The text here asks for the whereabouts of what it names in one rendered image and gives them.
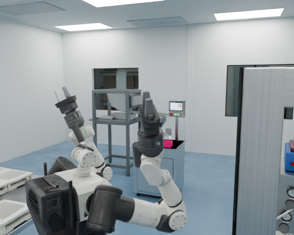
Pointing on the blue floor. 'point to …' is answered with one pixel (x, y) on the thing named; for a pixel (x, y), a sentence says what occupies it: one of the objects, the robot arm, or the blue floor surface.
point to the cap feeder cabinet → (178, 148)
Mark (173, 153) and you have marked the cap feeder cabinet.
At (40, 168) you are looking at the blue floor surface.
